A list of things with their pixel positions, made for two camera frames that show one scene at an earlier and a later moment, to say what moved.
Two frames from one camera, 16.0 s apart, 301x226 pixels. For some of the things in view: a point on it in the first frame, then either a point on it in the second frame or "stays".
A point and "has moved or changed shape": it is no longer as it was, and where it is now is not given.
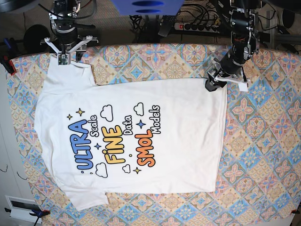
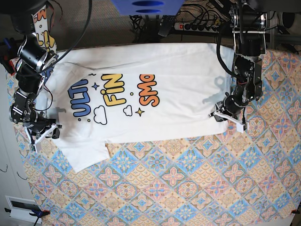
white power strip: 196,27 stays
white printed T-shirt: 164,137 has moved or changed shape
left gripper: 64,47 -> 37,123
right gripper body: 225,69 -> 230,105
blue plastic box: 148,7 stays
